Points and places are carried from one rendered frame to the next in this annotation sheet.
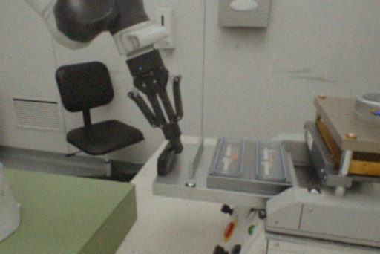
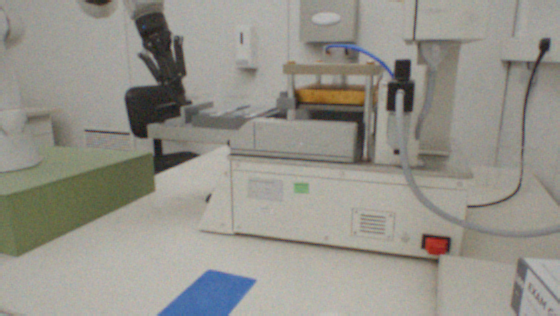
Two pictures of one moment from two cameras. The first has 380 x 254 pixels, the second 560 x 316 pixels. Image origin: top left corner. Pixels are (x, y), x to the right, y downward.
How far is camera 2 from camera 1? 0.50 m
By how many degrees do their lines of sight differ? 8
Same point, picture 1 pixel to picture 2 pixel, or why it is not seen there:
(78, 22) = not seen: outside the picture
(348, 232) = (292, 148)
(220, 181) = (203, 120)
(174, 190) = (165, 131)
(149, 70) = (154, 31)
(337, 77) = not seen: hidden behind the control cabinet
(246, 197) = (222, 132)
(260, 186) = (234, 122)
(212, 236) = not seen: hidden behind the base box
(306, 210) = (257, 129)
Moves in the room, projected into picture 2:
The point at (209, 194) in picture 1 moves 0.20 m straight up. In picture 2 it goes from (193, 133) to (188, 39)
